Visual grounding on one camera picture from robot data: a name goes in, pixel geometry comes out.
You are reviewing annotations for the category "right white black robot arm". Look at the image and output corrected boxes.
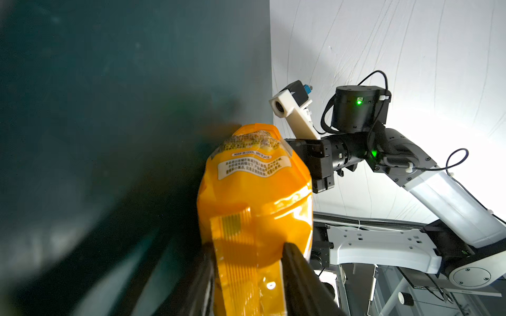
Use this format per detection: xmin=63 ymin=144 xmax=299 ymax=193
xmin=270 ymin=82 xmax=505 ymax=290

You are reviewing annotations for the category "yellow orange snack bag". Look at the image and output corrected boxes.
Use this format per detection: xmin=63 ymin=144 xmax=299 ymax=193
xmin=196 ymin=124 xmax=313 ymax=315

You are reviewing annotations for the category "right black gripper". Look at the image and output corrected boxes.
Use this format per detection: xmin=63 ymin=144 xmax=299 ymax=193
xmin=287 ymin=86 xmax=391 ymax=194

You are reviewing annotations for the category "dark green table mat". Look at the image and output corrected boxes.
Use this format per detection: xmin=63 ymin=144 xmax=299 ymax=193
xmin=1 ymin=1 xmax=273 ymax=315

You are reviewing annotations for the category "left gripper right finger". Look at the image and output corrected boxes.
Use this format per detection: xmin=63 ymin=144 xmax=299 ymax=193
xmin=282 ymin=242 xmax=345 ymax=315

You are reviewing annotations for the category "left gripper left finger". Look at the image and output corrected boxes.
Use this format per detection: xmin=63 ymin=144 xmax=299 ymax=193
xmin=158 ymin=243 xmax=216 ymax=316

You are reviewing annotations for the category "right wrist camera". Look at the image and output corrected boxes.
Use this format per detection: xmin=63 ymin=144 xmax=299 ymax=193
xmin=269 ymin=80 xmax=321 ymax=140

